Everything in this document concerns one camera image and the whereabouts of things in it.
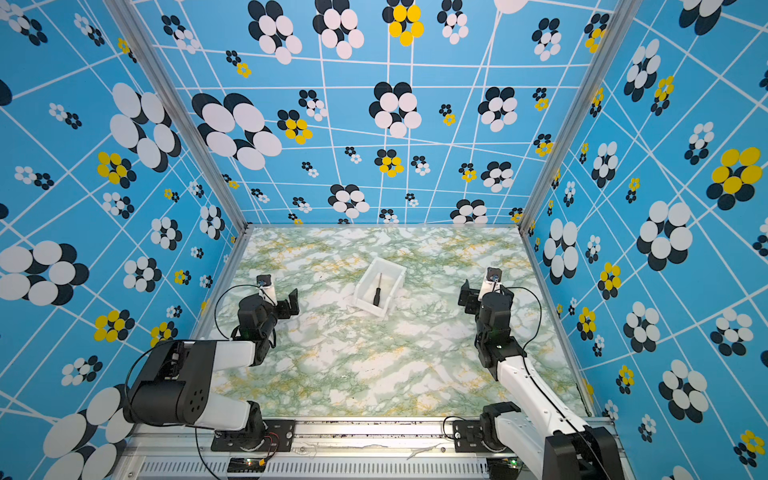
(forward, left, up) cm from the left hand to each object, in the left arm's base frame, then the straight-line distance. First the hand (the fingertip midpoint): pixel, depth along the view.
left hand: (282, 289), depth 93 cm
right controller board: (-45, -61, -8) cm, 76 cm away
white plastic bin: (+6, -34, -6) cm, 35 cm away
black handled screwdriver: (+3, -30, -7) cm, 31 cm away
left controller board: (-44, +1, -10) cm, 45 cm away
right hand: (-4, -61, +9) cm, 62 cm away
